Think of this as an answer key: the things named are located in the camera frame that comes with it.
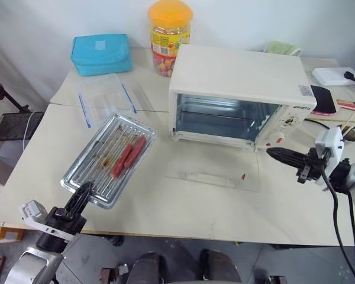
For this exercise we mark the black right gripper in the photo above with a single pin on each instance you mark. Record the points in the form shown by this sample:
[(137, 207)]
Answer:
[(312, 170)]

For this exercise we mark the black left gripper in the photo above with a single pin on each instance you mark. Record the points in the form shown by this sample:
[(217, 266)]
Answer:
[(66, 222)]

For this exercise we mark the ribbed metal baking tray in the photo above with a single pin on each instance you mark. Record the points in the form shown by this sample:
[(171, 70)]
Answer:
[(100, 154)]

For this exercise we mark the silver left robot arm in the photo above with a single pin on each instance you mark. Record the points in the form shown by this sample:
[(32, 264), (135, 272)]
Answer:
[(32, 266)]

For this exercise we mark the red sausage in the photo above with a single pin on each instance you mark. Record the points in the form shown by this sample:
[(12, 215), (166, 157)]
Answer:
[(122, 161), (136, 151)]

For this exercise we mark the white toaster oven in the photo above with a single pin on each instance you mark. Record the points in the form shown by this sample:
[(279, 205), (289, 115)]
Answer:
[(236, 74)]

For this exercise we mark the dark round holder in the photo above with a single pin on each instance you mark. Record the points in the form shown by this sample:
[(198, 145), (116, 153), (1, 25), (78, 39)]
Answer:
[(352, 135)]

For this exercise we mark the wooden chopsticks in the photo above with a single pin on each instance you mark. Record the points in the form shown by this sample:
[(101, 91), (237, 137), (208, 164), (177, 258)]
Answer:
[(350, 124)]

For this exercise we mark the small pink red box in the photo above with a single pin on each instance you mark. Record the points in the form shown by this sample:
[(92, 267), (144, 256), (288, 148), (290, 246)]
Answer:
[(349, 105)]

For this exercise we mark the yellow box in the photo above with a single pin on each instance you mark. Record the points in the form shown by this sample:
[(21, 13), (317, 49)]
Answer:
[(6, 235)]

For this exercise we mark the white power strip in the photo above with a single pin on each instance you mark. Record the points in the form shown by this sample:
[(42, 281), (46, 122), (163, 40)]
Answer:
[(328, 76)]

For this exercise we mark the dark rounded shape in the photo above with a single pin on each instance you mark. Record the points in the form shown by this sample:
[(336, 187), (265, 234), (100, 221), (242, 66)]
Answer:
[(220, 267), (149, 269)]

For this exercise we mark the black power plug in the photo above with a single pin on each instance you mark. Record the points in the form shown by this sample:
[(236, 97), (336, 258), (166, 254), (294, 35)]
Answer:
[(352, 77)]

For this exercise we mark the green cloth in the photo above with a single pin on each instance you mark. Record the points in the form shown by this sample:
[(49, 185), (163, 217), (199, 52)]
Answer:
[(281, 48)]

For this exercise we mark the clear plastic lid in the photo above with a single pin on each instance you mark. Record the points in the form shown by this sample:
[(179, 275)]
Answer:
[(143, 96)]

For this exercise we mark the black tripod stand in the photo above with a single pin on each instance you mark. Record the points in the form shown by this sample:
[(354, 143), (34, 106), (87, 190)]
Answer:
[(0, 91)]

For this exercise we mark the blue zippered pouch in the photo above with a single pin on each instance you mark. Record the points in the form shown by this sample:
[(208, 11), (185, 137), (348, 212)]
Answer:
[(102, 54)]

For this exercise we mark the candy jar orange lid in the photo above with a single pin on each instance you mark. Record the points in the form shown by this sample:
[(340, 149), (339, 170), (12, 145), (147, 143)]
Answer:
[(170, 35)]

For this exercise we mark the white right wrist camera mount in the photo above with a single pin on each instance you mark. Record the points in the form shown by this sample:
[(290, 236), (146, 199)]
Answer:
[(332, 145)]

